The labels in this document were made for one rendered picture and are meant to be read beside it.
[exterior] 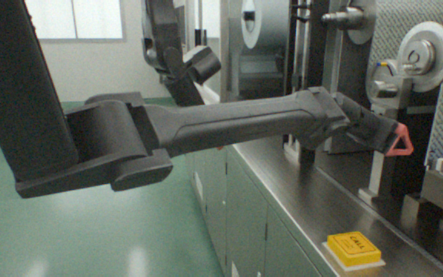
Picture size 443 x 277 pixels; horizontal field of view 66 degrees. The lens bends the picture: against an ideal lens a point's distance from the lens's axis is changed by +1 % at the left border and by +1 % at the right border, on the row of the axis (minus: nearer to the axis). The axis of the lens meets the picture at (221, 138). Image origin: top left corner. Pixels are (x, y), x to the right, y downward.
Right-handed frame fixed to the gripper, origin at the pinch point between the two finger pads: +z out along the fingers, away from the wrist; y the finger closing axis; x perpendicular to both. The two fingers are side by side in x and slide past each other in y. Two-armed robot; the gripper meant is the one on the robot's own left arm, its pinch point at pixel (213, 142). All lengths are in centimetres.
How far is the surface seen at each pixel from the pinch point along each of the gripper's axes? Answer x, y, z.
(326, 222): -4.9, -24.5, 19.7
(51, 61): -33, 556, 56
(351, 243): -1.6, -34.2, 15.0
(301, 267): 4.1, -20.8, 29.8
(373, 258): -1.7, -38.3, 16.5
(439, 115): -34.8, -34.1, 9.7
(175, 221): 8, 124, 116
